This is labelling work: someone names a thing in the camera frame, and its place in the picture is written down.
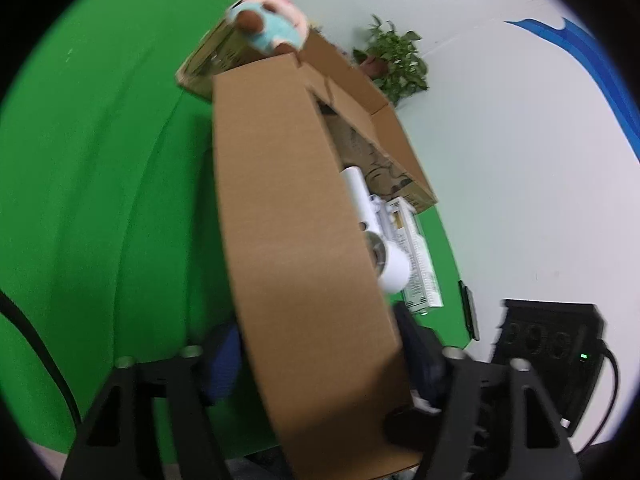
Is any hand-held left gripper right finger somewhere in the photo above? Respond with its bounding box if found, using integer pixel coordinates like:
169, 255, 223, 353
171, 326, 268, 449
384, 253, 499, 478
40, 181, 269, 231
382, 302, 583, 480

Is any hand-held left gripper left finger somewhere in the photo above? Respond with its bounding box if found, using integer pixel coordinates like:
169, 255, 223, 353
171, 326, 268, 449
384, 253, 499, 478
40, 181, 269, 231
60, 322, 246, 480

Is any white hair dryer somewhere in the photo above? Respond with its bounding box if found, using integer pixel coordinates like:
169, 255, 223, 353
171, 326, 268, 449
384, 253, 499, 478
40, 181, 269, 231
340, 165, 414, 294

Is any brown cardboard box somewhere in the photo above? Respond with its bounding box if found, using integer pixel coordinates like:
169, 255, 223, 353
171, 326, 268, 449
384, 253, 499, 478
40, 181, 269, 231
175, 15, 439, 480

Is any white folding phone stand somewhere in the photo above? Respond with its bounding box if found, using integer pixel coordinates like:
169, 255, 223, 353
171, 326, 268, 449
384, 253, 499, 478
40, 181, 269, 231
366, 194, 398, 241

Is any black smartphone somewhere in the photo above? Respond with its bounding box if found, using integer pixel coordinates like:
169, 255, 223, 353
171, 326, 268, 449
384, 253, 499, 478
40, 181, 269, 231
459, 280, 481, 342

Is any white printed carton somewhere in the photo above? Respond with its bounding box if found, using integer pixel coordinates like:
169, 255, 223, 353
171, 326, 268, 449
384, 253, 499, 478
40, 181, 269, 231
387, 197, 445, 312

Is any green cloth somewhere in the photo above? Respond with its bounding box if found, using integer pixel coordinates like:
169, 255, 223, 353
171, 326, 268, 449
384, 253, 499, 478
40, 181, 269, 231
0, 0, 493, 467

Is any blue mat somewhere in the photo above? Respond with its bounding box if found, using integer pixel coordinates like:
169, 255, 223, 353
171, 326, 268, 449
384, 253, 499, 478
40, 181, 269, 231
502, 17, 640, 162

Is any potted green plant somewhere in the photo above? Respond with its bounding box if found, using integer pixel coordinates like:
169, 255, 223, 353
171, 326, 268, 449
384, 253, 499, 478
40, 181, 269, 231
352, 14, 430, 107

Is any pink plush toy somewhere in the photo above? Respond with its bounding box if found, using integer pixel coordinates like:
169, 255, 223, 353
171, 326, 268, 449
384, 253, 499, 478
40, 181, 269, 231
227, 0, 312, 58

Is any black power cable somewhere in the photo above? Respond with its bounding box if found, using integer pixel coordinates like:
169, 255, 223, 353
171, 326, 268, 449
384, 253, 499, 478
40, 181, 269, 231
560, 342, 622, 456

